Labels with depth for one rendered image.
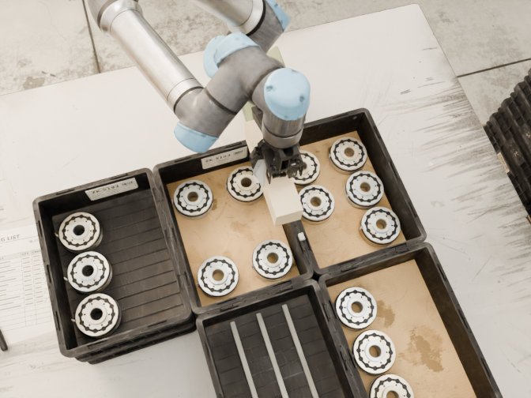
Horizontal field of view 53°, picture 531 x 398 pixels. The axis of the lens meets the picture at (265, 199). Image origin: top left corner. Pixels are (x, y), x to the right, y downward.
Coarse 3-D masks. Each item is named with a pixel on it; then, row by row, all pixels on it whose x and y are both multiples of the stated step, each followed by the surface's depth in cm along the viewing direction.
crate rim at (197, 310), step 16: (240, 144) 140; (176, 160) 136; (160, 192) 132; (176, 240) 129; (176, 256) 127; (304, 256) 128; (192, 288) 124; (272, 288) 125; (192, 304) 122; (224, 304) 123
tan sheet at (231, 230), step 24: (168, 192) 143; (216, 192) 144; (216, 216) 141; (240, 216) 142; (264, 216) 142; (192, 240) 138; (216, 240) 139; (240, 240) 139; (264, 240) 139; (192, 264) 136; (240, 264) 137; (240, 288) 134
